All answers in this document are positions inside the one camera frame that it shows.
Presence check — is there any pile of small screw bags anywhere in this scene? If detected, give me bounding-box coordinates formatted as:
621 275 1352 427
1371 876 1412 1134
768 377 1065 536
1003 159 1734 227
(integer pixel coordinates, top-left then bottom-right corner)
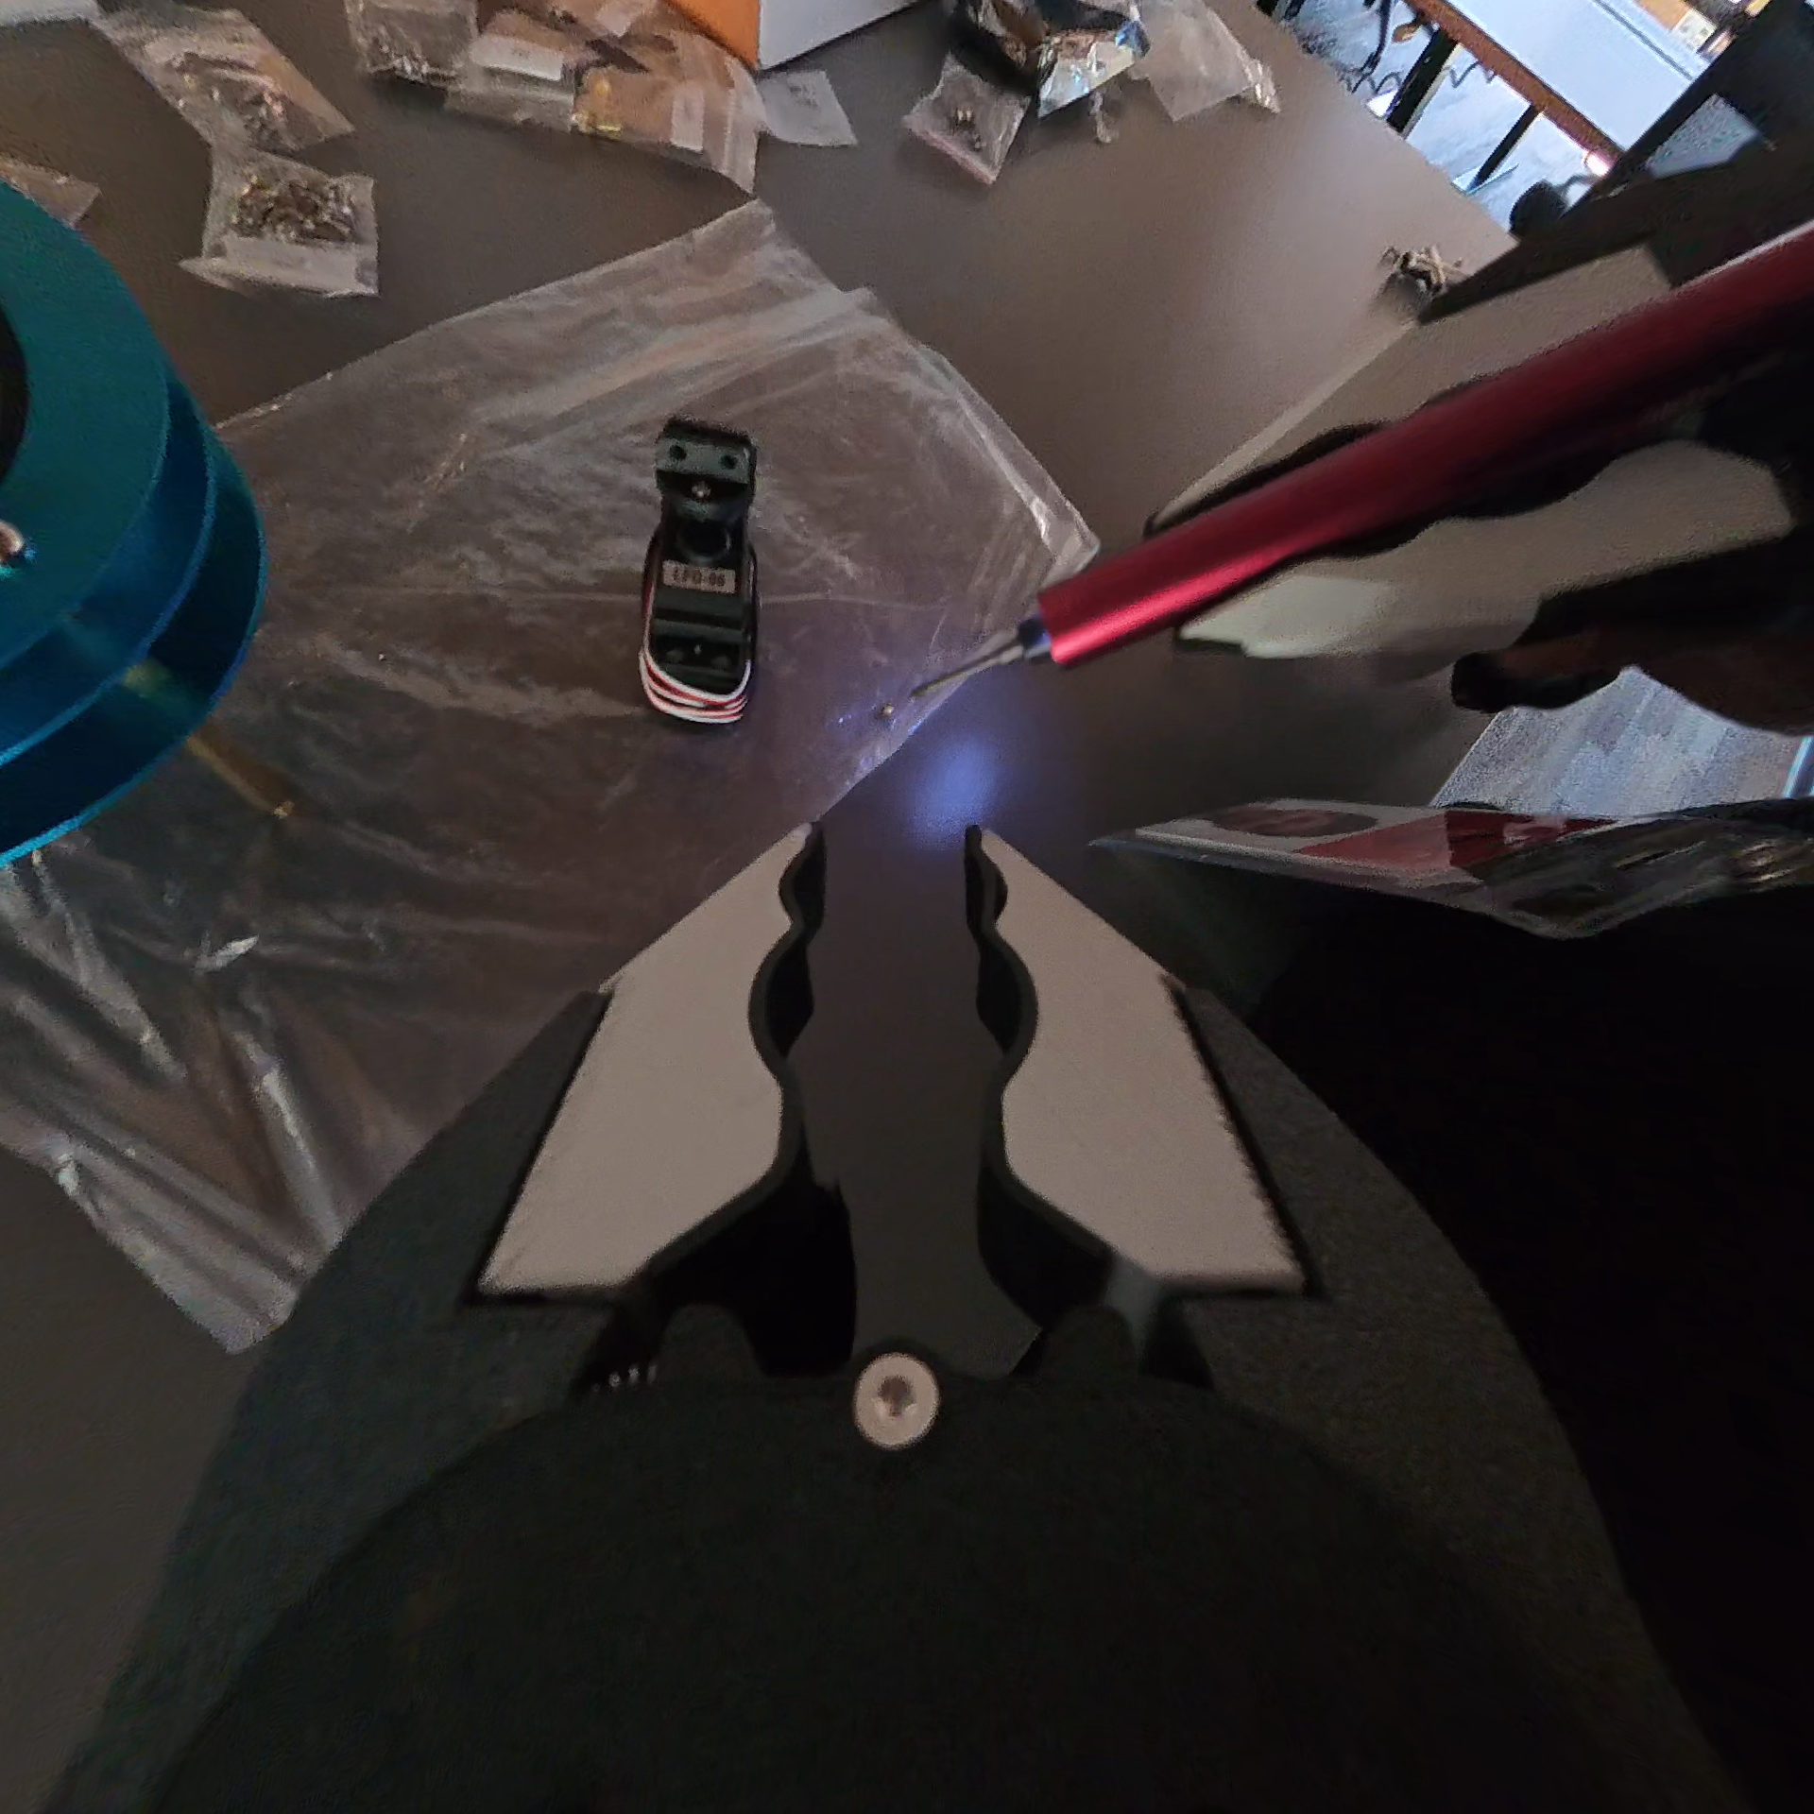
0 0 1286 301

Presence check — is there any silver foil bag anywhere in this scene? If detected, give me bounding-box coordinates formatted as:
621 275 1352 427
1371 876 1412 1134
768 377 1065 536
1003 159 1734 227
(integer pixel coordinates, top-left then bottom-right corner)
946 0 1142 119

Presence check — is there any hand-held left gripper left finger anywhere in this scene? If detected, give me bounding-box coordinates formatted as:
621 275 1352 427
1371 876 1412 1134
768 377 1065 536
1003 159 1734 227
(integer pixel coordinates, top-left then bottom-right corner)
472 822 862 1371

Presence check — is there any orange and white cardboard box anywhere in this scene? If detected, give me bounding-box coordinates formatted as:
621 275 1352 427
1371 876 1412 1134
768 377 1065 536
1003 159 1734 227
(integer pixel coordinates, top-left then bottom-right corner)
665 0 917 73

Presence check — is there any black servo motor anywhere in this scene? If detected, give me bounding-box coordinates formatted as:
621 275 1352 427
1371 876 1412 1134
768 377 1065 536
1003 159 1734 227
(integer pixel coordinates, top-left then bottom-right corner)
637 417 768 728

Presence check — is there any clear blister pack red card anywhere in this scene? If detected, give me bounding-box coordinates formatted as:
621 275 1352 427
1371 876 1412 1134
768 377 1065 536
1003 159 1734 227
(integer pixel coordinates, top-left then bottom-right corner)
1092 801 1814 939

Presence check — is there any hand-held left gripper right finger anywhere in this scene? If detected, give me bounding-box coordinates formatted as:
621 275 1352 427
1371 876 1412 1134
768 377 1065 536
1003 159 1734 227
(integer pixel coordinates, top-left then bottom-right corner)
964 824 1310 1365

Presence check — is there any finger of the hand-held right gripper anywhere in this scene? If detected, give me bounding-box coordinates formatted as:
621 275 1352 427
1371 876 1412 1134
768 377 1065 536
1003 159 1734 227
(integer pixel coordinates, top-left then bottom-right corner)
1174 426 1799 666
1145 212 1774 534

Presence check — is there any large clear plastic bag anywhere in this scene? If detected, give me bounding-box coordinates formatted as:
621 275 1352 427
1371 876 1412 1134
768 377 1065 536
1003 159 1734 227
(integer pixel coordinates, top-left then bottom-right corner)
0 198 1105 1354

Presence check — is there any dark grey desk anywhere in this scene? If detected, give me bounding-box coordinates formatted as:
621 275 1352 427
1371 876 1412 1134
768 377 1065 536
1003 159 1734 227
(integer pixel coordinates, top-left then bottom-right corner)
0 0 1525 1814

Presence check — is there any red screwdriver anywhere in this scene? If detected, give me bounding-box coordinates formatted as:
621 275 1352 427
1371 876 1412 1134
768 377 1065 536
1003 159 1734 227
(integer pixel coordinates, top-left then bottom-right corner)
912 217 1814 699

